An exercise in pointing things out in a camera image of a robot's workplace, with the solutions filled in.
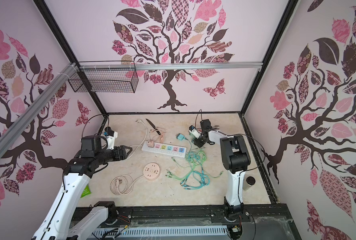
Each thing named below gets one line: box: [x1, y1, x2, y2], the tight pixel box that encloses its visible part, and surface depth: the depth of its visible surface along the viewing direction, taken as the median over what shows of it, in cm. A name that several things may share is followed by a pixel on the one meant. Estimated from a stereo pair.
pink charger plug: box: [147, 140, 155, 148], surface depth 97 cm
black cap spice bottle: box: [104, 126, 115, 137], surface depth 100 cm
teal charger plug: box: [175, 133, 187, 141], surface depth 106 cm
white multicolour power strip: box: [141, 141, 187, 158], surface depth 98 cm
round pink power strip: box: [143, 162, 160, 181], surface depth 89 cm
